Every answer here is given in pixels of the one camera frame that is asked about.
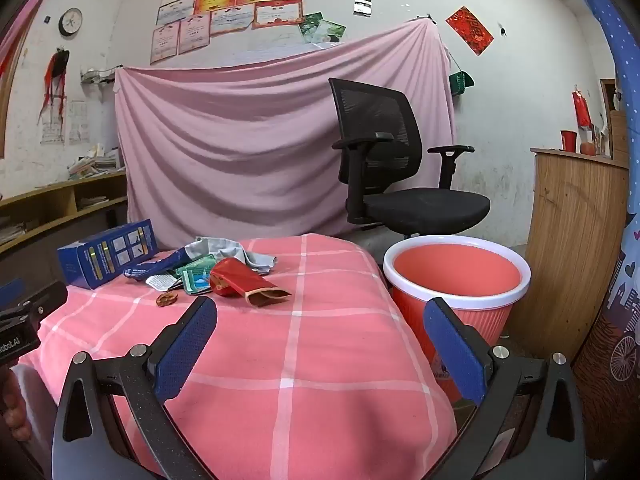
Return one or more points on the brown dried fruit peel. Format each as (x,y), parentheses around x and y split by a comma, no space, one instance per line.
(166,298)

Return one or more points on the red paper wall decoration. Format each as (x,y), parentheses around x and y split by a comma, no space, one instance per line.
(469,30)

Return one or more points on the red paper packet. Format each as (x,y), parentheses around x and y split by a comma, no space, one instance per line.
(240,277)

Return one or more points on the green hanging bag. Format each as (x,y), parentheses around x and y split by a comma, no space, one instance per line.
(461,82)

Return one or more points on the red bin with white rim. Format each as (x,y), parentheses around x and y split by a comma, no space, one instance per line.
(450,270)

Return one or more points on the brown wooden door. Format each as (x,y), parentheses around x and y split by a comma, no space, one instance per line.
(606,110)

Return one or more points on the stack of books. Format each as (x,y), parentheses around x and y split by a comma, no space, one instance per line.
(95,162)

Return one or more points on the wooden shelf unit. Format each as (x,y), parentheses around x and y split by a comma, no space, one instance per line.
(60,195)

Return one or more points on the blue plastic wrapper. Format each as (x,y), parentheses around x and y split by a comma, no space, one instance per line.
(155,266)

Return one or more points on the round wall clock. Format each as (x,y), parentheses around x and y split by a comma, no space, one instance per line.
(70,22)

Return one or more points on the pink hanging sheet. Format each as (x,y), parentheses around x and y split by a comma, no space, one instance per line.
(225,160)

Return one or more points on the red hanging ornament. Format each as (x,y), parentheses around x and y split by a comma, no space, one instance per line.
(582,110)

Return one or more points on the red hanging tassel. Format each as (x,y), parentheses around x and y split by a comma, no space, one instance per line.
(54,80)

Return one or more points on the metal wall rack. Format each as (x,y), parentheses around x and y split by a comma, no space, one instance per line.
(97,76)

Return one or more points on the white wall calendar sheets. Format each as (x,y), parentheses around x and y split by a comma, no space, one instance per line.
(75,122)

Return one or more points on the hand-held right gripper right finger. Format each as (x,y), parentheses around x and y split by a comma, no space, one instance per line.
(455,350)

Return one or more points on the wooden cabinet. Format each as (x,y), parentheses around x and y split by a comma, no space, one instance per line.
(575,240)

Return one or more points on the pink checked blanket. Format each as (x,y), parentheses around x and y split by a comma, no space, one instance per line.
(325,360)

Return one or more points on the green wall photo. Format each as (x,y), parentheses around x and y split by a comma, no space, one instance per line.
(309,25)
(332,34)

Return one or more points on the person's left hand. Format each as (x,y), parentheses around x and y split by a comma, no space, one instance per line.
(12,405)

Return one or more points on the black wall hook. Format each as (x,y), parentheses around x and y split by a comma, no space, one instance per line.
(502,30)

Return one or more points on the small black-and-white wall picture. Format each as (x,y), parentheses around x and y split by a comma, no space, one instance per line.
(363,5)

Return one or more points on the pink curtain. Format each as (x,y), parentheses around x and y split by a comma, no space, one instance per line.
(30,5)

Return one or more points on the orange fruit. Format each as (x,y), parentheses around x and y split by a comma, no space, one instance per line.
(587,148)

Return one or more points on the blue printed curtain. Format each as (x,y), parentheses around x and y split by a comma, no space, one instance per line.
(600,10)

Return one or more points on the red cup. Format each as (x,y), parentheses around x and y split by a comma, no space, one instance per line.
(568,141)

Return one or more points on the black mesh office chair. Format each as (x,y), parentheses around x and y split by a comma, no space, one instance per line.
(425,207)

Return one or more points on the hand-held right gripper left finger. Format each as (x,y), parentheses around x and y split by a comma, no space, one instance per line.
(185,345)

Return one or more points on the blue cardboard box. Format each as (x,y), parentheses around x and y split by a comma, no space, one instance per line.
(105,255)

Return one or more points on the white wrapper scrap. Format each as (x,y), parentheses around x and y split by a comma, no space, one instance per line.
(162,281)

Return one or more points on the green snack packet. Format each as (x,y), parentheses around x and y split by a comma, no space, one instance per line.
(197,275)

